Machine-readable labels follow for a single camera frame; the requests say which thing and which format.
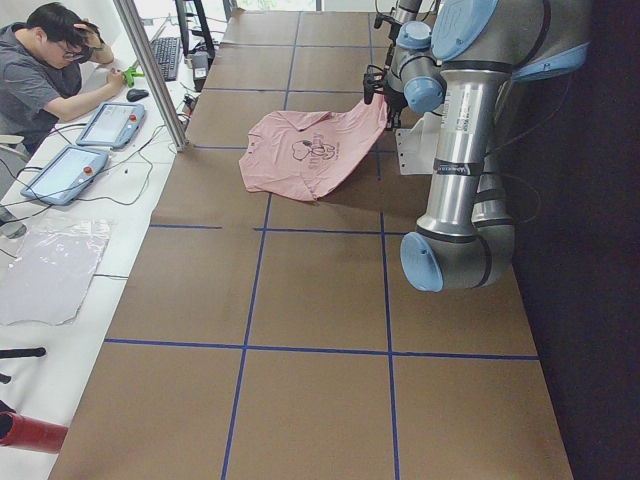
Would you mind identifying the black keyboard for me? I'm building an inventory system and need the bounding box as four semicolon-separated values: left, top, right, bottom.
151;37;182;81

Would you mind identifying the far blue teach pendant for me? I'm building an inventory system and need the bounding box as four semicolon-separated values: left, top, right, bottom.
76;102;146;149

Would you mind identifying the black computer mouse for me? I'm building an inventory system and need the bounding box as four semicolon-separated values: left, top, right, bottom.
126;88;149;102

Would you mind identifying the near blue teach pendant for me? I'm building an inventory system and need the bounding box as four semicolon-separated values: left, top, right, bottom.
21;145;109;206

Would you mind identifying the blue tape line crosswise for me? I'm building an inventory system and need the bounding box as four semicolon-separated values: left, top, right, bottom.
104;338;539;361

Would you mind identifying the aluminium frame post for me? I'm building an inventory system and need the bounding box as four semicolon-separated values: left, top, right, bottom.
113;0;188;152

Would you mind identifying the seated person grey shirt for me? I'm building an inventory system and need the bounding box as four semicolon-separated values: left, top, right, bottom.
1;2;125;155

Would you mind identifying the pink Snoopy t-shirt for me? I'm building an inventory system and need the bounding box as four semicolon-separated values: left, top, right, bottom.
239;95;387;202

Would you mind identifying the green clamp tool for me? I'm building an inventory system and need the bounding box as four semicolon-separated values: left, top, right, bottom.
123;65;145;88

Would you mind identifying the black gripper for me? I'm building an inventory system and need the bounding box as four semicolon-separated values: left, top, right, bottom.
362;64;389;105

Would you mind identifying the black power box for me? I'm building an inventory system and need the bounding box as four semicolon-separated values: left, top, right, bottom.
191;51;210;92

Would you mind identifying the blue tape line lengthwise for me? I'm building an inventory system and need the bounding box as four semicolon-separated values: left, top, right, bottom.
220;193;273;480

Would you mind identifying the clear plastic bag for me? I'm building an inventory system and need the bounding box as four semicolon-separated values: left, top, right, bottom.
1;217;113;326

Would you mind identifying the blue teach pendant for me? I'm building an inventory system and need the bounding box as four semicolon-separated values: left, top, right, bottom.
76;102;146;149
21;145;109;206

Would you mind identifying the red cylinder bottle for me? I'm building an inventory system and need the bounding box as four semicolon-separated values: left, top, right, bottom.
1;411;68;454

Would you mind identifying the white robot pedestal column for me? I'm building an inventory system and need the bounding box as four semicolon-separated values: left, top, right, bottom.
395;113;441;175

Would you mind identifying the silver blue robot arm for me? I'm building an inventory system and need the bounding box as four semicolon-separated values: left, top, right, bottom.
363;1;592;292
374;1;445;117

